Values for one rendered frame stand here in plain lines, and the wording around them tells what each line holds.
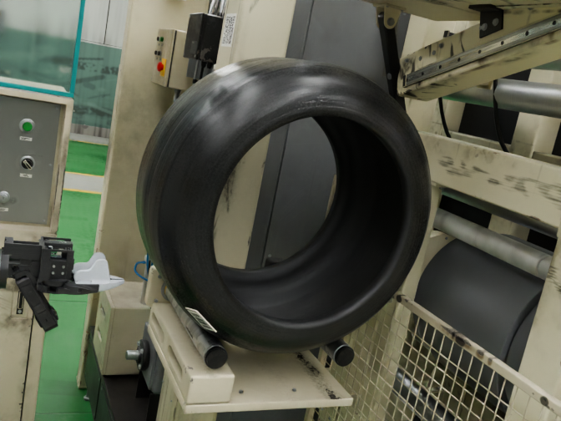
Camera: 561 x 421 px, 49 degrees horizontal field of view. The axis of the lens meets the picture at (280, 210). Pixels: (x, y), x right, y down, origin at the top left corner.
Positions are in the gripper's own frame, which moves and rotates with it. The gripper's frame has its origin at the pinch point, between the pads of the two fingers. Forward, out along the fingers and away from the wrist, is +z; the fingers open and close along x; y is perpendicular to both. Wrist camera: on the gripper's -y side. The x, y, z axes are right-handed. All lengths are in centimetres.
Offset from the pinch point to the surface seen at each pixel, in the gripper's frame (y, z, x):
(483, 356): 0, 64, -28
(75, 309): -101, 24, 218
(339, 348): -8.1, 44.9, -9.5
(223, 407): -20.0, 21.6, -10.3
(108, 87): -24, 123, 899
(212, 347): -7.9, 17.5, -9.3
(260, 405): -20.0, 29.3, -10.2
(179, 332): -13.5, 16.3, 8.2
